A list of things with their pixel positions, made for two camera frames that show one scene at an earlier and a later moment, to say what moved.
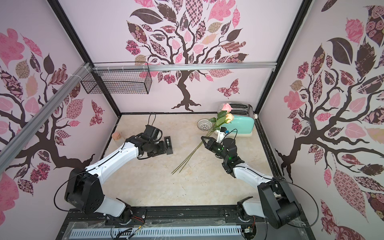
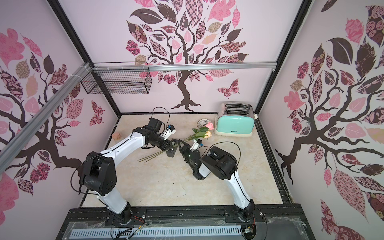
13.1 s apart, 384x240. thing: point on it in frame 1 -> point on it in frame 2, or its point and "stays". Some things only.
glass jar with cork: (116, 136) stays
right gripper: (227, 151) -> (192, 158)
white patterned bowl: (204, 124) stays
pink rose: (227, 107) -> (201, 132)
